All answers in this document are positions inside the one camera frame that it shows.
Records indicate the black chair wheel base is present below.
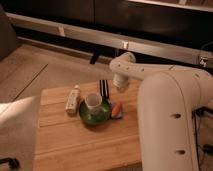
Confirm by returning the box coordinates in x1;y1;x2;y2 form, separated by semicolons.
0;158;20;169

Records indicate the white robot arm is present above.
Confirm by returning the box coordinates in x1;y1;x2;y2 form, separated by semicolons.
109;52;213;171

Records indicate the orange carrot toy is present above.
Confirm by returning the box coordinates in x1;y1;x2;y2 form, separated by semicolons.
111;102;122;118

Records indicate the black striped eraser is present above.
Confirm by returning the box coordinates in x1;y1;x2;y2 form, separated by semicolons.
99;80;109;99

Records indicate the small white bottle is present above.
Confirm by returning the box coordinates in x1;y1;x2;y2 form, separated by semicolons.
65;85;80;115

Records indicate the green plate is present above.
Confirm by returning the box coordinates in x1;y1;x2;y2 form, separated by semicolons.
79;99;111;125

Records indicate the metal shelf rail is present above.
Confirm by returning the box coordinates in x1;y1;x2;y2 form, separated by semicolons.
7;13;213;68

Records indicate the white mug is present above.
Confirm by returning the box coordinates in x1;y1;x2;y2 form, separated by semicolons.
85;93;102;115

